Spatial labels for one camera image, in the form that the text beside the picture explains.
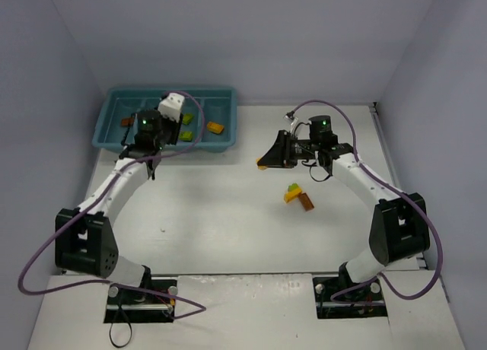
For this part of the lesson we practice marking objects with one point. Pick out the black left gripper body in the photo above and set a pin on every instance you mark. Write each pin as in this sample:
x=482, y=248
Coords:
x=172, y=128

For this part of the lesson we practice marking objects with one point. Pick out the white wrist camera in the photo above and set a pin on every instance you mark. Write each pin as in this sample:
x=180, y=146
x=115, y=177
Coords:
x=293, y=121
x=170, y=106

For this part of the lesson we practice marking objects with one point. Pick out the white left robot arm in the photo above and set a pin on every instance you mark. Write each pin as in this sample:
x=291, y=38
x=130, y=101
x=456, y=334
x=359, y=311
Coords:
x=85, y=241

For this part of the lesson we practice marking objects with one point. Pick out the brown long lego brick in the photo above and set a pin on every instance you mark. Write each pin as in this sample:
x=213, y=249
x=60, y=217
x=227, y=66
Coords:
x=306, y=202

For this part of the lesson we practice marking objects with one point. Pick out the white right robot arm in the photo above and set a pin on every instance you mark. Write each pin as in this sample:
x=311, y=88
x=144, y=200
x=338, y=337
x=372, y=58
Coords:
x=397, y=231

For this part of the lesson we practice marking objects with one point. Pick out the small green lego brick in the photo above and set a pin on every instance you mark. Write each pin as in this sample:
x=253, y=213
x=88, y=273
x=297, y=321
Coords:
x=293, y=186

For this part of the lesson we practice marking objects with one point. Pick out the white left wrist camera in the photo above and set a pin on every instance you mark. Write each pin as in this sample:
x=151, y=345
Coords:
x=170, y=106

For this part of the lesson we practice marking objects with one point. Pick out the orange lego brick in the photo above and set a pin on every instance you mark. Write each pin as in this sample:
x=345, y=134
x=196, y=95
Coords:
x=215, y=128

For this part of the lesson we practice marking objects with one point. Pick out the yellow long lego brick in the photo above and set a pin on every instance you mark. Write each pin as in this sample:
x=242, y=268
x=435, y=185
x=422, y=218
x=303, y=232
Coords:
x=292, y=194

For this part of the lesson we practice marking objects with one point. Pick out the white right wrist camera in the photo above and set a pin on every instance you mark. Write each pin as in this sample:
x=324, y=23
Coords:
x=293, y=121

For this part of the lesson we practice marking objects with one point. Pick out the green square lego brick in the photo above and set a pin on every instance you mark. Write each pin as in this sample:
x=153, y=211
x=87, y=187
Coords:
x=186, y=136

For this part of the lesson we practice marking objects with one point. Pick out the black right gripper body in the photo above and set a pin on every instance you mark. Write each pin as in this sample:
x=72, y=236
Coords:
x=286, y=149

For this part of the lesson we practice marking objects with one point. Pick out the teal compartment tray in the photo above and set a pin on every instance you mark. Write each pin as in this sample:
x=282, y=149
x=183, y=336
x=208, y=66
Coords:
x=208, y=104

